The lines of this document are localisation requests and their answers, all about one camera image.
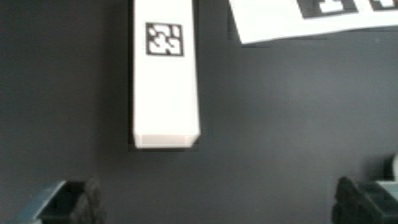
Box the white desk leg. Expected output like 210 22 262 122
134 0 201 149

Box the white marker tag plate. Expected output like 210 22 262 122
230 0 398 44

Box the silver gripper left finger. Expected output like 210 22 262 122
11 178 107 224

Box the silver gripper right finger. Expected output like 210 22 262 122
333 177 398 224

